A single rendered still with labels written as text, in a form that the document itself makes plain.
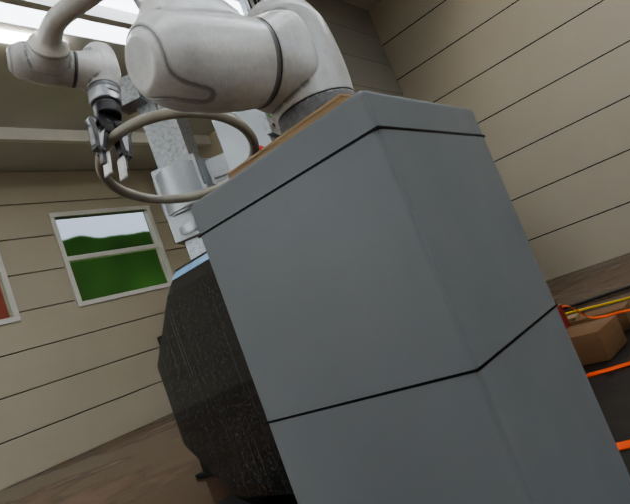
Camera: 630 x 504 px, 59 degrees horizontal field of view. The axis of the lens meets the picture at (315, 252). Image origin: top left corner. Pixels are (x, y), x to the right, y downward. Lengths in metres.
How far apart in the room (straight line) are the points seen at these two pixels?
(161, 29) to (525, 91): 6.21
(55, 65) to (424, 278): 1.25
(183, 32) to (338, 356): 0.53
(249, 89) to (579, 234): 6.03
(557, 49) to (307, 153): 6.17
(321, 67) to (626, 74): 5.84
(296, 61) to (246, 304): 0.42
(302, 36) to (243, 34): 0.12
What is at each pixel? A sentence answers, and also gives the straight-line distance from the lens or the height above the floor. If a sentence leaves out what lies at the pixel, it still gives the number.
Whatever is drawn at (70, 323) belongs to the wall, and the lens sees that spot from 8.52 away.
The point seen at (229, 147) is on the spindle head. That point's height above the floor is 1.31.
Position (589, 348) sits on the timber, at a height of 0.07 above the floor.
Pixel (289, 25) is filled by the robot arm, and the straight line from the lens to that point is 1.03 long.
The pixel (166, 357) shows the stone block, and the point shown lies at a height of 0.59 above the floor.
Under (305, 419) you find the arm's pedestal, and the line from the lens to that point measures 0.93.
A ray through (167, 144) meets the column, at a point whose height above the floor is 1.67.
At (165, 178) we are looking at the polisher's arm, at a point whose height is 1.48.
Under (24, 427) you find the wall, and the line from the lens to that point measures 8.03.
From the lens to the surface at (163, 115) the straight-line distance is 1.59.
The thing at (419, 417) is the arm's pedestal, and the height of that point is 0.36.
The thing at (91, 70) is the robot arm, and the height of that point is 1.40.
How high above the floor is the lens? 0.53
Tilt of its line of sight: 6 degrees up
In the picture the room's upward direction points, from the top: 21 degrees counter-clockwise
